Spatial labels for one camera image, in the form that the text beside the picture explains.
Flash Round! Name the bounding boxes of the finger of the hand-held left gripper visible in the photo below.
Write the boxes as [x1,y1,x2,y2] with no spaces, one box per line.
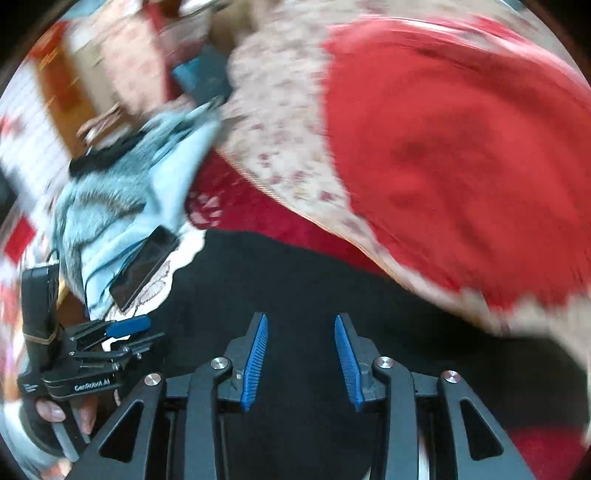
[69,333,166,370]
[68,315,152,347]

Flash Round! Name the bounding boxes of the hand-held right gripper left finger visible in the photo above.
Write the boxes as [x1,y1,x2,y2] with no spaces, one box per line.
[69,313,269,480]

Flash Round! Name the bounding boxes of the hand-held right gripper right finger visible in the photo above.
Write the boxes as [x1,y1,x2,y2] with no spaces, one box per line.
[334,314,536,480]

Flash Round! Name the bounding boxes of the black pants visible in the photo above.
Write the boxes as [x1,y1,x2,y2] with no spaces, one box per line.
[104,229,589,480]

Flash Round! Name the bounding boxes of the person's left forearm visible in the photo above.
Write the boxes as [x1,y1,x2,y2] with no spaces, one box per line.
[2,401,88,478]

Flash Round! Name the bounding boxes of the person's left hand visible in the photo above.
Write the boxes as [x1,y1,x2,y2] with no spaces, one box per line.
[36,397,98,435]

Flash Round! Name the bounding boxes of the black smartphone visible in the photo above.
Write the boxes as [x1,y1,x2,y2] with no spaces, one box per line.
[108,225,181,312]

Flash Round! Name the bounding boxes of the light blue garment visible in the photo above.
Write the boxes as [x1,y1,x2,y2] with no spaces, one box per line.
[48,108,222,319]

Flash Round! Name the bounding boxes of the brown wooden furniture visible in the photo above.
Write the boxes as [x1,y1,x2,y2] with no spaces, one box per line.
[37,28,122,155]

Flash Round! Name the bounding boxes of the red round cushion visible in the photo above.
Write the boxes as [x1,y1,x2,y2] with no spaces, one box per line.
[321,16,591,310]

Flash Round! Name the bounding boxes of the floral quilt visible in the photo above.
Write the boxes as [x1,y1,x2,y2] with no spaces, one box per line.
[104,0,591,356]

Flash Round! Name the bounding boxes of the dark blue box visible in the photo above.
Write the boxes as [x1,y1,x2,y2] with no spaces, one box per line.
[171,44,232,108]

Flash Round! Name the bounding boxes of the thin dark cable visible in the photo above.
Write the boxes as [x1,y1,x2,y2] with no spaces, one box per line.
[82,240,155,321]

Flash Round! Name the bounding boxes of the dark strap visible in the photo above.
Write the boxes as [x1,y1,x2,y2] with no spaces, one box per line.
[68,131,148,178]

